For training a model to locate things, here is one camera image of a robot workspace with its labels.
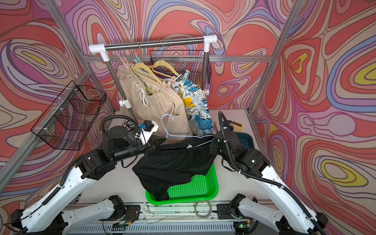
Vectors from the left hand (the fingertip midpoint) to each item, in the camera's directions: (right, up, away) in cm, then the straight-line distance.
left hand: (165, 138), depth 59 cm
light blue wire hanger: (+10, -1, +18) cm, 20 cm away
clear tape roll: (+15, -40, +12) cm, 45 cm away
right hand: (+22, -4, +8) cm, 23 cm away
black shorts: (+1, -12, +9) cm, 16 cm away
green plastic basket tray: (+16, -30, +23) cm, 41 cm away
